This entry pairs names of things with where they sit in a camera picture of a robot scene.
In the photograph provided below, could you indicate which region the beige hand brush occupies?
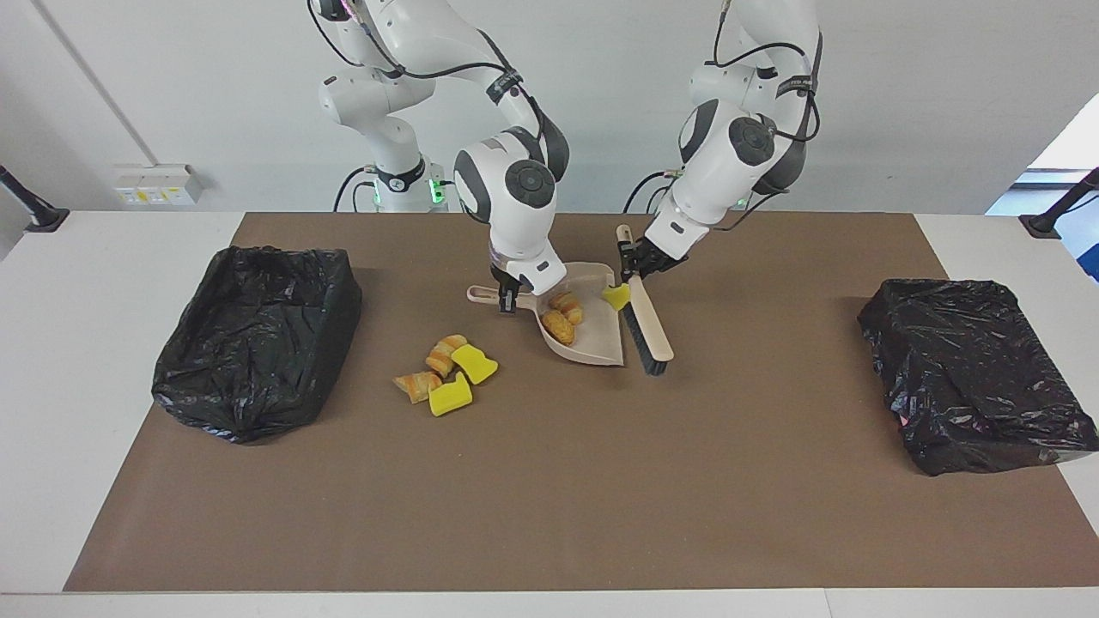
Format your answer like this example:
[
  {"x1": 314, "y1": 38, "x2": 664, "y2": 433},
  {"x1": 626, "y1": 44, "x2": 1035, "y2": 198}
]
[{"x1": 615, "y1": 224, "x2": 676, "y2": 378}]

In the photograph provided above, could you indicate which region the beige plastic dustpan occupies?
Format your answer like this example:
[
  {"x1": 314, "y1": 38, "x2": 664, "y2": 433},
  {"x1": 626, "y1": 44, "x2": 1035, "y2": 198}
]
[{"x1": 466, "y1": 262, "x2": 628, "y2": 368}]

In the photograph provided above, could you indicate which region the black bag lined bin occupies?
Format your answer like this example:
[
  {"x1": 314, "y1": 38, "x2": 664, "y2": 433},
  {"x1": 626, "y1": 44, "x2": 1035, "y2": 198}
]
[
  {"x1": 151, "y1": 245, "x2": 363, "y2": 445},
  {"x1": 857, "y1": 277, "x2": 1099, "y2": 477}
]

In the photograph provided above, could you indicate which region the orange striped croissant piece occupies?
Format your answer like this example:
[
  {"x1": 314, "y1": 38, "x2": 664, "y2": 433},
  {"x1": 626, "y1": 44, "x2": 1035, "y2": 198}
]
[
  {"x1": 392, "y1": 371, "x2": 444, "y2": 405},
  {"x1": 424, "y1": 334, "x2": 469, "y2": 379}
]

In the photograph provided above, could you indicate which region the brown table mat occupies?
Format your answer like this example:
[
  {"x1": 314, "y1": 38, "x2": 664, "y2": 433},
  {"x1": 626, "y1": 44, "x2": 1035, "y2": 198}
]
[{"x1": 64, "y1": 212, "x2": 1099, "y2": 593}]

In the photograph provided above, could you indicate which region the bright window opening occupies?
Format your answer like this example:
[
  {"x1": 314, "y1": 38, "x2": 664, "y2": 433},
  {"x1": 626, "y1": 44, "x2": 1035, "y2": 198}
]
[{"x1": 986, "y1": 112, "x2": 1099, "y2": 284}]

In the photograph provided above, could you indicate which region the black base power cable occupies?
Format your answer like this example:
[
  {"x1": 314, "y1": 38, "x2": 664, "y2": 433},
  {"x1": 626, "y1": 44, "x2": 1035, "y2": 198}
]
[
  {"x1": 623, "y1": 168, "x2": 683, "y2": 214},
  {"x1": 333, "y1": 166, "x2": 375, "y2": 214}
]

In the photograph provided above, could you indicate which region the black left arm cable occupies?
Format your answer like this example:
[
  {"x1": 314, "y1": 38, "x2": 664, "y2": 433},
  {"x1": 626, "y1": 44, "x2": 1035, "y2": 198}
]
[{"x1": 711, "y1": 0, "x2": 825, "y2": 234}]

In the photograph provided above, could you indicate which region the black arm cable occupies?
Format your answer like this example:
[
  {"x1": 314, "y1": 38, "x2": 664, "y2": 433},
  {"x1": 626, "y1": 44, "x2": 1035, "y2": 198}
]
[
  {"x1": 711, "y1": 0, "x2": 825, "y2": 234},
  {"x1": 307, "y1": 0, "x2": 569, "y2": 181}
]

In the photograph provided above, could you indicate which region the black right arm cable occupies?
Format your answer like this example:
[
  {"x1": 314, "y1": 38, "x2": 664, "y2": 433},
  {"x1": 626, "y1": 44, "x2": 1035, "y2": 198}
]
[{"x1": 307, "y1": 0, "x2": 569, "y2": 181}]

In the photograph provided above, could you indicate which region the white wall socket box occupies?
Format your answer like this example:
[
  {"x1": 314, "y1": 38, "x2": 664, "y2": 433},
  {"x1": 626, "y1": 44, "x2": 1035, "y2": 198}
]
[{"x1": 113, "y1": 163, "x2": 207, "y2": 207}]

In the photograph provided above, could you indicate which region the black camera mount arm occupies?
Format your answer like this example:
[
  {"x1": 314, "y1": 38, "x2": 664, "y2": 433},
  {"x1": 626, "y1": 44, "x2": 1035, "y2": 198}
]
[
  {"x1": 0, "y1": 165, "x2": 71, "y2": 234},
  {"x1": 1019, "y1": 167, "x2": 1099, "y2": 239}
]

